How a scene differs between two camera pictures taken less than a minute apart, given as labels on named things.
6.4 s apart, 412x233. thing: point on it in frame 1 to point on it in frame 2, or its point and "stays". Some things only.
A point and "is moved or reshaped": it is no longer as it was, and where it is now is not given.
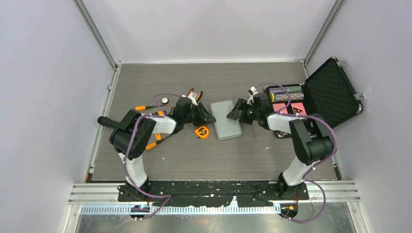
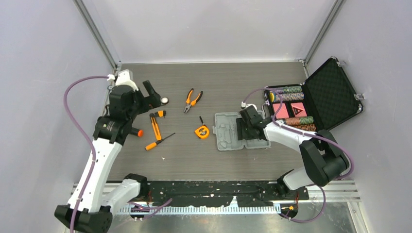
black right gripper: [240, 106] to [241, 134]
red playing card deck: [278, 106] stays
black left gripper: [205, 118] to [152, 101]
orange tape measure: [202, 132] stays
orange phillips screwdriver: [152, 145] stays
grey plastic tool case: [226, 128] is moved or reshaped
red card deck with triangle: [299, 107] stays
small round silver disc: [164, 100] stays
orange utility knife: [158, 135] stays
